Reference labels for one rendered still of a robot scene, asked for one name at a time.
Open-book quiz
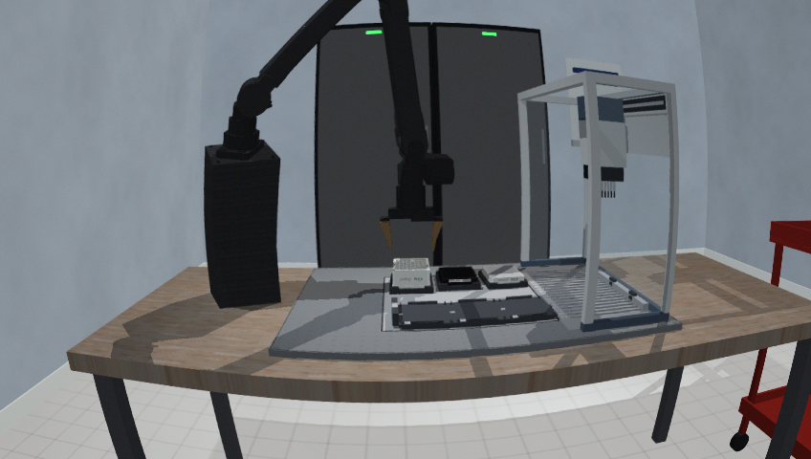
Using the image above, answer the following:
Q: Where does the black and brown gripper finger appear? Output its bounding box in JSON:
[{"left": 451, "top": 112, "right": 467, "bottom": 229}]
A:
[
  {"left": 380, "top": 219, "right": 392, "bottom": 252},
  {"left": 432, "top": 221, "right": 443, "bottom": 251}
]

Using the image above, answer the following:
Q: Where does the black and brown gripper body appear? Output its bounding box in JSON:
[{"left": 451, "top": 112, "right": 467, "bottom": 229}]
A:
[{"left": 380, "top": 185, "right": 443, "bottom": 222}]

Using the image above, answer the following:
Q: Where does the white multi-well plate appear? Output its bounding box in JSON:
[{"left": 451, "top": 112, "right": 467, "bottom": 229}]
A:
[{"left": 481, "top": 265, "right": 524, "bottom": 284}]

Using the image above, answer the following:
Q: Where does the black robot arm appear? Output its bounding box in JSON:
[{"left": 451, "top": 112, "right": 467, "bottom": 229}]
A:
[{"left": 216, "top": 0, "right": 454, "bottom": 189}]

